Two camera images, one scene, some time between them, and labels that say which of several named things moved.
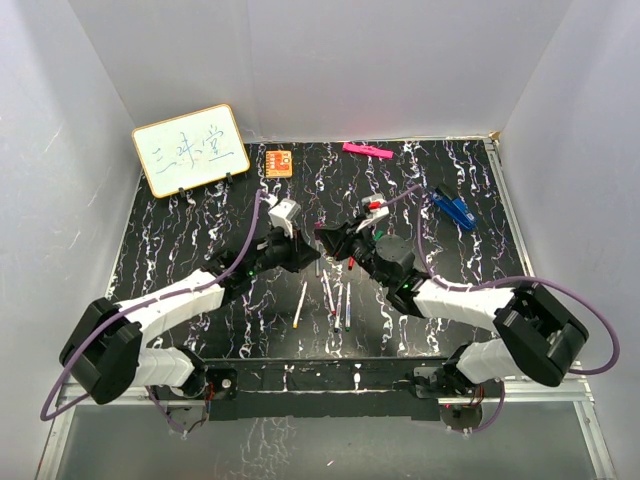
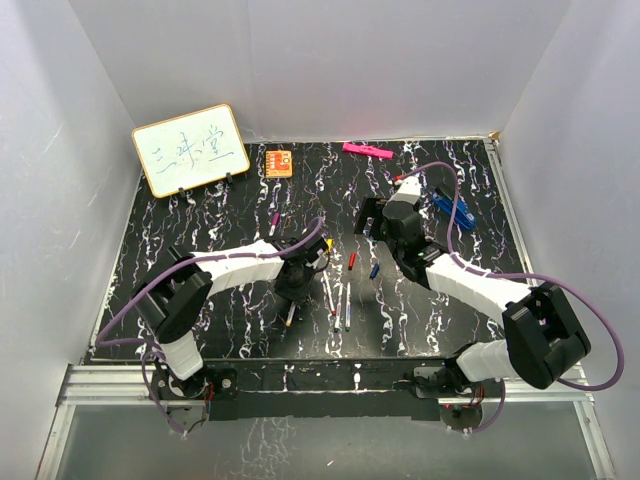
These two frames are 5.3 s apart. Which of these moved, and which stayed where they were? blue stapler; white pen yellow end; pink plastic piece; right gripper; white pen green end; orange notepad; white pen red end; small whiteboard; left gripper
Moved: left gripper; right gripper; white pen yellow end
Stayed: white pen green end; small whiteboard; blue stapler; pink plastic piece; white pen red end; orange notepad
